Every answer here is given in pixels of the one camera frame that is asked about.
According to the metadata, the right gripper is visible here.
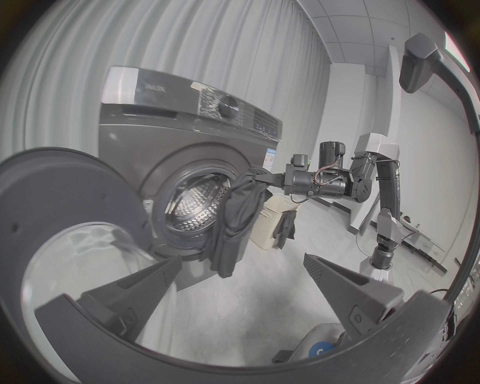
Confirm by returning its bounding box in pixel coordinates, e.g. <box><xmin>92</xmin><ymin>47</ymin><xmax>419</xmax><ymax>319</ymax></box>
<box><xmin>283</xmin><ymin>163</ymin><xmax>353</xmax><ymax>199</ymax></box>

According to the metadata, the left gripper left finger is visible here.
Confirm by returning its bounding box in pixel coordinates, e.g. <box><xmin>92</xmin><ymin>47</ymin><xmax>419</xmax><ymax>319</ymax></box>
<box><xmin>80</xmin><ymin>256</ymin><xmax>184</xmax><ymax>340</ymax></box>

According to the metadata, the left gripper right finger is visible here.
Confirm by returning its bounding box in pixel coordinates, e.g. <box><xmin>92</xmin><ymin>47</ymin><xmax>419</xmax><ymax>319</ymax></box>
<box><xmin>303</xmin><ymin>253</ymin><xmax>404</xmax><ymax>340</ymax></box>

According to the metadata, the black garment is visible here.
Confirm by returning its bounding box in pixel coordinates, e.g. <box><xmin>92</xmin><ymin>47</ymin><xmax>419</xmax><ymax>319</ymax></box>
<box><xmin>209</xmin><ymin>169</ymin><xmax>274</xmax><ymax>279</ymax></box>

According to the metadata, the cream laundry basket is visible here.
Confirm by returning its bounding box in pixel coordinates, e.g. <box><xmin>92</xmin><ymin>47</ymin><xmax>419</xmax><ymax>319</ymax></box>
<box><xmin>249</xmin><ymin>194</ymin><xmax>302</xmax><ymax>251</ymax></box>

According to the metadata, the washing machine door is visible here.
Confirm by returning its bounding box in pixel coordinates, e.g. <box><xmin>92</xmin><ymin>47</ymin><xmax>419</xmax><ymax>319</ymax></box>
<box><xmin>0</xmin><ymin>147</ymin><xmax>168</xmax><ymax>331</ymax></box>

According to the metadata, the grey washing machine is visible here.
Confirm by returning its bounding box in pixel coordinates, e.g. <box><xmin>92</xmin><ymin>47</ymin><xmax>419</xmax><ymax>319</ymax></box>
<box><xmin>98</xmin><ymin>65</ymin><xmax>284</xmax><ymax>293</ymax></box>

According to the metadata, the dark garment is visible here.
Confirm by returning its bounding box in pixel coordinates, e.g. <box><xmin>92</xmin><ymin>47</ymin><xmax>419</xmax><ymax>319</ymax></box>
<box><xmin>275</xmin><ymin>210</ymin><xmax>297</xmax><ymax>250</ymax></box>

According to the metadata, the white curtain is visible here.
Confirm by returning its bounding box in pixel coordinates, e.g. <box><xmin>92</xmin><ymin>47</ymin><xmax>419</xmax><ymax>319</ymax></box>
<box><xmin>2</xmin><ymin>0</ymin><xmax>333</xmax><ymax>177</ymax></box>

